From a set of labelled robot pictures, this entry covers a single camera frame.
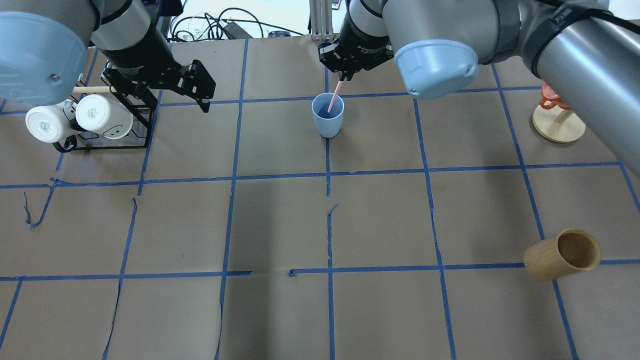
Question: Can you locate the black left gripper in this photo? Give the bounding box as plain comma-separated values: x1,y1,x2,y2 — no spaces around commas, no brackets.
97,25,217,113

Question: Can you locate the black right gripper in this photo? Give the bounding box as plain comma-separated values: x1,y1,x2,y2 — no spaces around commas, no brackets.
318,17,394,81

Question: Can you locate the pink chopstick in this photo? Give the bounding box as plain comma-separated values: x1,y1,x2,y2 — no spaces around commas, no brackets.
327,80,343,113

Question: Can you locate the light blue plastic cup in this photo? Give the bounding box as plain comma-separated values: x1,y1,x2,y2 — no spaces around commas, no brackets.
311,92,345,139

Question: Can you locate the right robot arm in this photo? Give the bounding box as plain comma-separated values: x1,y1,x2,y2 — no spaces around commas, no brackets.
318,0,640,175

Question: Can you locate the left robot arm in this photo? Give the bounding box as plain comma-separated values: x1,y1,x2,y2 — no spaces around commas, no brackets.
0,0,217,113

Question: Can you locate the white mug near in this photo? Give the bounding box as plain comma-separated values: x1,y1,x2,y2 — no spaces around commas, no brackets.
75,94,134,140

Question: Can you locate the white mug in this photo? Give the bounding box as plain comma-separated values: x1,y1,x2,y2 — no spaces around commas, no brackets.
75,94,134,140
25,100,80,144

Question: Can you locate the white mug far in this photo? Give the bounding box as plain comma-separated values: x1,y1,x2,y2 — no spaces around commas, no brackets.
25,100,80,144

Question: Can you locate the orange mug on stand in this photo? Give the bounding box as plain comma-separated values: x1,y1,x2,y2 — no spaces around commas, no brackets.
539,82,570,110

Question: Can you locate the wooden mug tree stand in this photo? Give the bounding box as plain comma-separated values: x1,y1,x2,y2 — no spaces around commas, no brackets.
532,105,586,144

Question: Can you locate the bamboo cylinder holder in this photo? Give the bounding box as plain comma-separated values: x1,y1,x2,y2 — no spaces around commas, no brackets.
523,228,602,281

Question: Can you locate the black wire mug rack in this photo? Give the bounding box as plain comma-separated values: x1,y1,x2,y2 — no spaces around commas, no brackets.
52,61,158,153

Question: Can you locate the aluminium frame post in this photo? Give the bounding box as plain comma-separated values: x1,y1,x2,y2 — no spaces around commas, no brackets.
309,0,334,43

